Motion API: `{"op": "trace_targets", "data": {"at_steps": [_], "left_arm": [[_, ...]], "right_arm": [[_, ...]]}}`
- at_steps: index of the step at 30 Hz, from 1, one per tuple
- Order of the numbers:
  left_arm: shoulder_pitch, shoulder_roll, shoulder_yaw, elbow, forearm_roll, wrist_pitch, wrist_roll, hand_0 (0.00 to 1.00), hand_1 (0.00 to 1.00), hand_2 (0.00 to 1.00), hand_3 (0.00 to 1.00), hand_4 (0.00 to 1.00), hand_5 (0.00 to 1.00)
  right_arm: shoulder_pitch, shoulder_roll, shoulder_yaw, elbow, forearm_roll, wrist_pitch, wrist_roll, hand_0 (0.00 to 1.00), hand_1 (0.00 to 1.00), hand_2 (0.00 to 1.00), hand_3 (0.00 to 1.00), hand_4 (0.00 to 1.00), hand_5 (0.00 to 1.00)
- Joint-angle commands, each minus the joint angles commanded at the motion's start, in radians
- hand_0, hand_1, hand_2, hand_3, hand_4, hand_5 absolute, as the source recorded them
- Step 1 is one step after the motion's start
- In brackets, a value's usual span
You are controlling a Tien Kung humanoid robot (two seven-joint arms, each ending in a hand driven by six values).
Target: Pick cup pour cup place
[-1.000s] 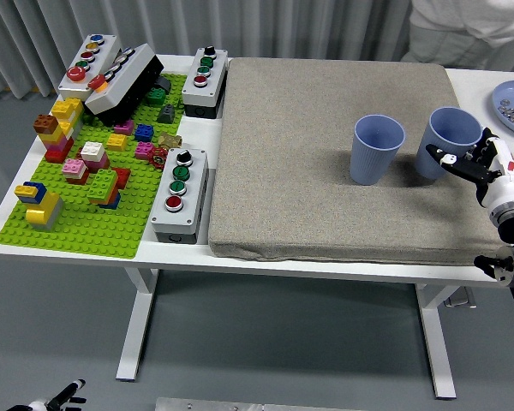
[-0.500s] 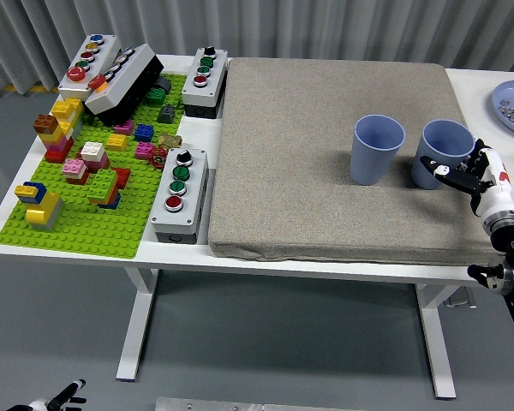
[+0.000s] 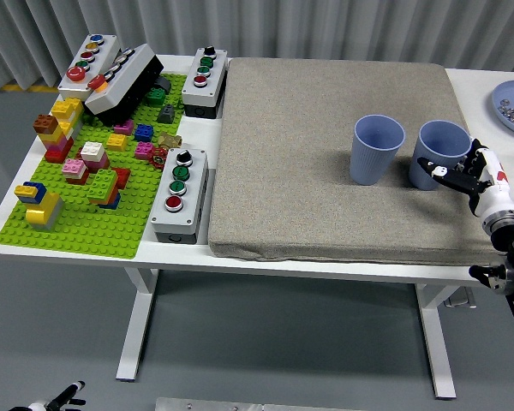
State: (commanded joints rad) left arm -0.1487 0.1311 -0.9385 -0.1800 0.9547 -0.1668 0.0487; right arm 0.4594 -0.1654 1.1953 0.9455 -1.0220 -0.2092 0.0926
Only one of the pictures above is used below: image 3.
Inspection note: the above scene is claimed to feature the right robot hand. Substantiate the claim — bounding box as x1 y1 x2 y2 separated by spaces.
416 139 514 218

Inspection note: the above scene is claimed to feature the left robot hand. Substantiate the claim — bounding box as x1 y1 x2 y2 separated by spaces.
8 379 87 411

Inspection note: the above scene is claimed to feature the blue ribbed plastic cup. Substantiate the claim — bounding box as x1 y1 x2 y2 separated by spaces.
349 113 407 187
408 120 475 192

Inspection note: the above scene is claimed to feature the white table leg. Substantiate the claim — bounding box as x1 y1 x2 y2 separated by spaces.
115 267 159 382
414 283 458 401

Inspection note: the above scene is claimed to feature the blue plastic plate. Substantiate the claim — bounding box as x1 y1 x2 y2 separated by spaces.
491 80 514 139

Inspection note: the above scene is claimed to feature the green studded baseplate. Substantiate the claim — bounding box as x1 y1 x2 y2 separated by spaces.
0 73 188 260

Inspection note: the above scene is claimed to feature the grey metal plate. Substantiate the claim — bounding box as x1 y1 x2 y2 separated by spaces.
154 396 369 411

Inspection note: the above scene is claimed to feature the blue yellow grey brick stack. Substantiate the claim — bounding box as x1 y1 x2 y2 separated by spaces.
14 181 65 233

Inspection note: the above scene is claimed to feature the grey-brown cushion mat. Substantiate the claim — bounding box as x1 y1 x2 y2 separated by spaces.
208 57 511 265

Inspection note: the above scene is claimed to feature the green orange brick stack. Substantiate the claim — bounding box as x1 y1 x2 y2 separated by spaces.
86 169 123 211

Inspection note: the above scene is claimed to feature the pink red brick stack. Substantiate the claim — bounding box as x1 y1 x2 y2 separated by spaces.
61 158 91 186

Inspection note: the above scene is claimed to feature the red toy brick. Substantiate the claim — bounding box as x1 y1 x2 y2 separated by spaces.
113 167 132 190

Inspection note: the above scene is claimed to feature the grey four-button control box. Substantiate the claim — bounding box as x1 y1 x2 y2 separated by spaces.
181 45 229 120
149 148 209 246

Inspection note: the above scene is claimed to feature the white pink brick stack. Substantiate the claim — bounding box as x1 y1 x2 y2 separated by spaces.
80 140 111 173

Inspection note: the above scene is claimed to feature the brown yellow red brick stack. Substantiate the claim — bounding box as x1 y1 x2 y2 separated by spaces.
33 114 75 164

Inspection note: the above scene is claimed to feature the yellow toy brick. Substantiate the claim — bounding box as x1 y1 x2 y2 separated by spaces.
105 133 129 152

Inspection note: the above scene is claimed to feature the blue toy brick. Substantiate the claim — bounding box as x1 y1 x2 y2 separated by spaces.
134 122 156 143

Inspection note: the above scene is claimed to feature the yellow white brick stack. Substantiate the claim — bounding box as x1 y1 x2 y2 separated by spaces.
50 97 85 130

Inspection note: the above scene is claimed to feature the grey pleated curtain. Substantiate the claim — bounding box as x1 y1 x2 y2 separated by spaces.
0 0 514 93

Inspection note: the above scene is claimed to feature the yellow floor tape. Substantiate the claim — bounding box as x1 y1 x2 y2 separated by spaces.
0 83 60 93

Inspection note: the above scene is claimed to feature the dark green toy brick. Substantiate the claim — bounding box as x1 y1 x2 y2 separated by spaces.
144 86 170 106

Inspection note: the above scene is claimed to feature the tilted white black control box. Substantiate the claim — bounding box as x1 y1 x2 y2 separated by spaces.
84 42 165 128

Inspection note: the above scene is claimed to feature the white five-button control box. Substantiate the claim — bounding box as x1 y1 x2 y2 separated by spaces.
57 33 122 103

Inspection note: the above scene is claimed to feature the grey metal bracket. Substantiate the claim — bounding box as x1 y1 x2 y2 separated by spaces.
443 287 477 309

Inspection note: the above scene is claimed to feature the brass valve red handle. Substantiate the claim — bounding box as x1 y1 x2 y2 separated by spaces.
148 132 183 170

